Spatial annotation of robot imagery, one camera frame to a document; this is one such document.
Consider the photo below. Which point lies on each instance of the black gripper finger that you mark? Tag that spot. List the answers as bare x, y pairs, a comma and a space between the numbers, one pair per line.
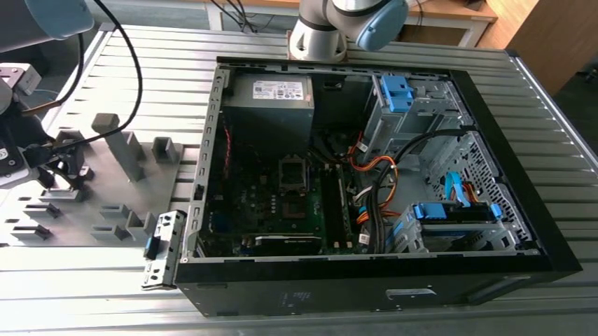
47, 178
75, 168

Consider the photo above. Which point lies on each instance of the metal locking lever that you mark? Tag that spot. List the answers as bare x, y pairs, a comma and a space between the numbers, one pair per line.
308, 171

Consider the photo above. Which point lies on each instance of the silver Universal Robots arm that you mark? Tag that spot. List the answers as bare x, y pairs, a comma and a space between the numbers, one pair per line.
318, 38

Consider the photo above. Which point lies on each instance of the CPU socket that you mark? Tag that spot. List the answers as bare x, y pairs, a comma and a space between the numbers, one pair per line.
294, 207

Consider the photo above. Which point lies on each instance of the grey parts rack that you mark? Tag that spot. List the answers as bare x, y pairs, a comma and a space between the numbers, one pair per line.
107, 210

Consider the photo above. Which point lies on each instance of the green motherboard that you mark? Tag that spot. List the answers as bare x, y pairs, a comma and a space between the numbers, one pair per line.
262, 210

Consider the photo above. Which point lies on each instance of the grey power supply unit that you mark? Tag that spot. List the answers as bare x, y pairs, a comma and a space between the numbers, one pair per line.
266, 122

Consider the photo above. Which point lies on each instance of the black graphics card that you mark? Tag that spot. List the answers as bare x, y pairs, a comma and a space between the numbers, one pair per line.
284, 243

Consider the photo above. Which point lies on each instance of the green RAM stick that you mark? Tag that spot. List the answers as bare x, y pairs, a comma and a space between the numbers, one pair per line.
344, 210

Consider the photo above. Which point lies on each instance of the black PC case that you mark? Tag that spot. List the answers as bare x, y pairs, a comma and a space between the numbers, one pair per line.
327, 290

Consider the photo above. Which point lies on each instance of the blue drive bay latch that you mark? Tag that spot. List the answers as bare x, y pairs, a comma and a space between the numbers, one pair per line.
400, 104
396, 84
399, 231

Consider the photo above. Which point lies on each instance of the silver metal drive cage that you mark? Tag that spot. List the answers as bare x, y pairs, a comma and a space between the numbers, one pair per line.
420, 122

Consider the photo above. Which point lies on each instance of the hard disk in blue carrier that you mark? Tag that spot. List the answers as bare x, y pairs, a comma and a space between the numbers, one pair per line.
430, 211

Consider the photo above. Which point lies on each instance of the silver metal disk bay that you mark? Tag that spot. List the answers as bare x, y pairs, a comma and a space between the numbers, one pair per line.
467, 232

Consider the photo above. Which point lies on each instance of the wooden desk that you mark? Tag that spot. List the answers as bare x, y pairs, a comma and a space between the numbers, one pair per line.
449, 12

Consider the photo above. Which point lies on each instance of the wooden cabinet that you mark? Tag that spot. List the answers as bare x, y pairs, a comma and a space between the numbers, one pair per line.
551, 35

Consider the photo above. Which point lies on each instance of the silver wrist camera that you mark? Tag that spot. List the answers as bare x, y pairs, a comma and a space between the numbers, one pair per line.
11, 175
20, 77

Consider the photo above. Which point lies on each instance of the metal bracket with blue clip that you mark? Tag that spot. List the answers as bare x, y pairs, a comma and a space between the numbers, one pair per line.
163, 224

